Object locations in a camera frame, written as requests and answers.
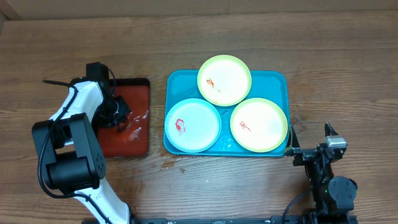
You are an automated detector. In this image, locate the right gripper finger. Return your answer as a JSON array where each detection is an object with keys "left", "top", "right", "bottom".
[
  {"left": 324, "top": 122, "right": 338, "bottom": 137},
  {"left": 284, "top": 124, "right": 300, "bottom": 156}
]

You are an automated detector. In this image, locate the green-rimmed plate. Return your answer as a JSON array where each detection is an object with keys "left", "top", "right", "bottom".
[
  {"left": 197, "top": 55, "right": 252, "bottom": 106},
  {"left": 229, "top": 98, "right": 288, "bottom": 153}
]

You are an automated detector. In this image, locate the light blue plate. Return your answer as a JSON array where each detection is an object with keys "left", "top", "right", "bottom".
[{"left": 164, "top": 98, "right": 221, "bottom": 153}]

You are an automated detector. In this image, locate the dark sponge with pink base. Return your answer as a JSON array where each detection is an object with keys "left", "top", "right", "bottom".
[{"left": 116, "top": 120, "right": 131, "bottom": 133}]

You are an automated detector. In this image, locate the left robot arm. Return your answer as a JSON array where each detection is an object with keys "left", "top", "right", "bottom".
[{"left": 32, "top": 62, "right": 134, "bottom": 223}]

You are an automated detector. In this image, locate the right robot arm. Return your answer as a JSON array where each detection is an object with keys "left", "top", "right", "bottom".
[{"left": 280, "top": 123, "right": 358, "bottom": 223}]

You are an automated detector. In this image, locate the black tray with red water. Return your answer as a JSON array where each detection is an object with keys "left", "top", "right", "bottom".
[{"left": 93, "top": 78, "right": 150, "bottom": 157}]

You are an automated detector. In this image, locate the teal plastic serving tray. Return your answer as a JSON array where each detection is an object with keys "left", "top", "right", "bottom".
[{"left": 164, "top": 70, "right": 290, "bottom": 157}]

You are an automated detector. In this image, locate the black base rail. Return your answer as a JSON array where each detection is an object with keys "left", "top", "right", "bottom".
[{"left": 130, "top": 215, "right": 358, "bottom": 224}]

